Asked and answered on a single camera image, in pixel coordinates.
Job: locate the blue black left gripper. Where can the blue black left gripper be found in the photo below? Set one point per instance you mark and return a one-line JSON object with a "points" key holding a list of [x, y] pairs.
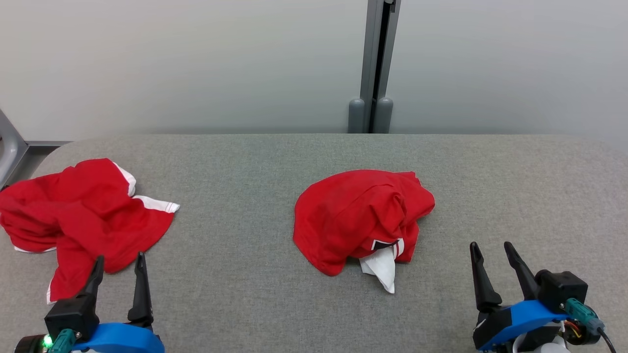
{"points": [[122, 338]]}

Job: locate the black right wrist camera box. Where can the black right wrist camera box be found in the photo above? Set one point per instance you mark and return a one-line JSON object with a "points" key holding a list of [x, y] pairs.
{"points": [[562, 289]]}

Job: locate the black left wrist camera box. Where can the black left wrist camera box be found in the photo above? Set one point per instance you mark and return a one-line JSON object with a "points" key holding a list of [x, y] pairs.
{"points": [[71, 316]]}

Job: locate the grey metal partition post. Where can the grey metal partition post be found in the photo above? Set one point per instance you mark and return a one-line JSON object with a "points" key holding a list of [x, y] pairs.
{"points": [[375, 59]]}

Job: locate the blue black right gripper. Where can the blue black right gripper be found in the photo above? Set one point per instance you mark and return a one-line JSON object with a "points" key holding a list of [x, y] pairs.
{"points": [[520, 318]]}

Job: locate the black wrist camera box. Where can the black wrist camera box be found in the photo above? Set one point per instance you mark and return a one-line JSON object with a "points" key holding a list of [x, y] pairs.
{"points": [[71, 316], [562, 289]]}

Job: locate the curved grey caster leg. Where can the curved grey caster leg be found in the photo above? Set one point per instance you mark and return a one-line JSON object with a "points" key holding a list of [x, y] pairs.
{"points": [[12, 147]]}

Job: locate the red shorts with white stripes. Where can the red shorts with white stripes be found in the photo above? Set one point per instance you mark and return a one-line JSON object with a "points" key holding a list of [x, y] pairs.
{"points": [[83, 215]]}

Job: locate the red Bulls 23 jersey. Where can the red Bulls 23 jersey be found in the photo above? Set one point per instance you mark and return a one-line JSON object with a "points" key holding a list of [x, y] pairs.
{"points": [[353, 215]]}

